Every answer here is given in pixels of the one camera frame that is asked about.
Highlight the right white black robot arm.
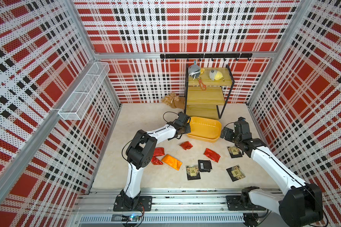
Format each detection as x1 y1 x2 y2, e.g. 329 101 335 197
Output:
220 117 325 227

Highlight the brown plush toy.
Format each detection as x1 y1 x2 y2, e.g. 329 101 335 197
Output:
161 92 186 109

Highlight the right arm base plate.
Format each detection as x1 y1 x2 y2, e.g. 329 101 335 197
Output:
226 195 266 211

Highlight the wooden black-frame shelf rack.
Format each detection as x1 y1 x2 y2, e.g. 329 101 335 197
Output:
184 65 235 119

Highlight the red orange small tool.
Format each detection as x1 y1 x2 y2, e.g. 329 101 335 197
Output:
198 79 207 91

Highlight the black connector box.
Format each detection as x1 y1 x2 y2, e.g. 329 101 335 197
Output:
243 213 259 227

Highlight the small red tea bag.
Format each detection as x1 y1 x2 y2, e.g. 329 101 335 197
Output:
180 141 193 150

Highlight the black folded tea bag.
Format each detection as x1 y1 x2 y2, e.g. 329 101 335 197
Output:
198 160 212 173

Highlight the grey plush toy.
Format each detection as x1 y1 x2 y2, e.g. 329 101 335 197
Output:
188 64 201 79

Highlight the yellow plastic storage box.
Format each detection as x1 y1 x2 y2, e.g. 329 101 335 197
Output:
187 116 222 143

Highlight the black gold tea bag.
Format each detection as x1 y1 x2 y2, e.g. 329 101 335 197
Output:
226 165 245 182
227 146 242 159
186 165 201 180

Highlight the yellow white plush toy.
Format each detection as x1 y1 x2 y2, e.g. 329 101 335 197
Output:
208 70 224 81

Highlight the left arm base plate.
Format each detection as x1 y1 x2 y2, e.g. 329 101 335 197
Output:
113 195 153 212

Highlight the green circuit board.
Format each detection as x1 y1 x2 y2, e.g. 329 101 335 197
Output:
121 215 141 222

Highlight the orange tea bag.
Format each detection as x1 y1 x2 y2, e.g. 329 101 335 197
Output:
162 154 182 171

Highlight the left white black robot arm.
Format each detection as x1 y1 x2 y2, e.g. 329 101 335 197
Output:
120 112 191 207

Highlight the white wire mesh basket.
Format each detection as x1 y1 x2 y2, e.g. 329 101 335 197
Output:
58 62 109 121

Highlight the black wall hook rail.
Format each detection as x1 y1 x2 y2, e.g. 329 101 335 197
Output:
160 53 253 60

